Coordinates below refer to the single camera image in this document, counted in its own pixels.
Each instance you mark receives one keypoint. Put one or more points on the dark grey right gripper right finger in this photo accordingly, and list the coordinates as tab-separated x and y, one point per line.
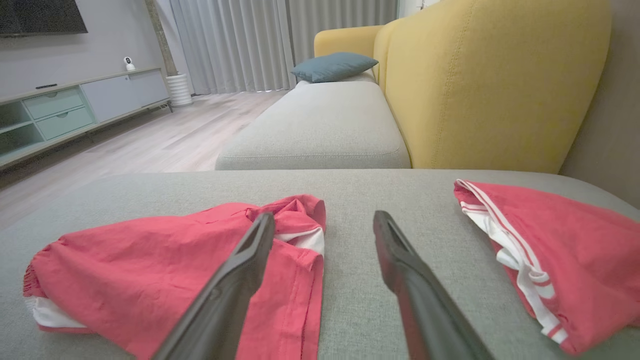
425	310

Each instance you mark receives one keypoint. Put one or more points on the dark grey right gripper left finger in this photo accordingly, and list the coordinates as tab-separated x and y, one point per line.
225	310

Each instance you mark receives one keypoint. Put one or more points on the red white basketball jersey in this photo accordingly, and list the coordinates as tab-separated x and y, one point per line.
585	250

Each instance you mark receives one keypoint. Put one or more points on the red basketball shorts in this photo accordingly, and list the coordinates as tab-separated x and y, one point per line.
140	270

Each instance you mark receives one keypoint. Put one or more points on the large grey sofa seat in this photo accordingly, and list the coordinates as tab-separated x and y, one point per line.
375	195

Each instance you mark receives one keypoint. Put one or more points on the narrow grey sofa seat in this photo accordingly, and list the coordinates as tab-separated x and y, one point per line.
320	125

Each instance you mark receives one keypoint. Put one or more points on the white ribbed plant pot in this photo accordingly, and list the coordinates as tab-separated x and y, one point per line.
179	90

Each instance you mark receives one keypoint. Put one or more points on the yellow sofa backrest cushion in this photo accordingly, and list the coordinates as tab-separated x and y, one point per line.
345	40
490	85

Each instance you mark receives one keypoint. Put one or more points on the grey cabinet door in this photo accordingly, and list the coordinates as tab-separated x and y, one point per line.
106	97
149	87

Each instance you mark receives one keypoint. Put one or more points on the pale green cabinet drawer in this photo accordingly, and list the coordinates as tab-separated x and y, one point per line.
65	123
54	103

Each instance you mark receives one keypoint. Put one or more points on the blue grey pillow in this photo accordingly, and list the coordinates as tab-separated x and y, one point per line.
332	67

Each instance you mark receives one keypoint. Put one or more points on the long low TV cabinet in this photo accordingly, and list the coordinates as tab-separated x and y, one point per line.
20	145

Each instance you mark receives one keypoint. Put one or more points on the light grey sheer curtain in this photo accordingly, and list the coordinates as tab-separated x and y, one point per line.
230	45

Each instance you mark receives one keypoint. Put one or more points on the brown tree trunk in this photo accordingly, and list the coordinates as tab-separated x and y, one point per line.
162	40

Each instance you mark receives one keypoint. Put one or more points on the black remote control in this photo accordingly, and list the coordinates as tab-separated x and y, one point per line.
46	86

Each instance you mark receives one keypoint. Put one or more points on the grey pleated curtain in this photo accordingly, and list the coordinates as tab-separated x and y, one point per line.
340	15

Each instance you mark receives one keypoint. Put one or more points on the small white security camera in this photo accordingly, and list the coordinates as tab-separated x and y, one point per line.
129	63

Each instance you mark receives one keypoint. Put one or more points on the black wall television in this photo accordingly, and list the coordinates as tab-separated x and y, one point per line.
40	15

